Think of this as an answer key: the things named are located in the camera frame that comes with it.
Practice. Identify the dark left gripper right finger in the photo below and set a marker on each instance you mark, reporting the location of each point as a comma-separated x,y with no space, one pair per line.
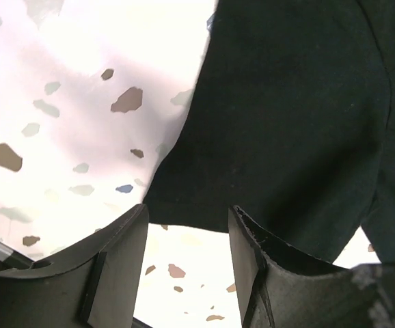
279,286

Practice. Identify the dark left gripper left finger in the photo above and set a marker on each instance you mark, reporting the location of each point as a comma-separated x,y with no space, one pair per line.
92,283

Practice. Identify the black t shirt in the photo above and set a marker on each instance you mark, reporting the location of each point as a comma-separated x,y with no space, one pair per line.
293,120

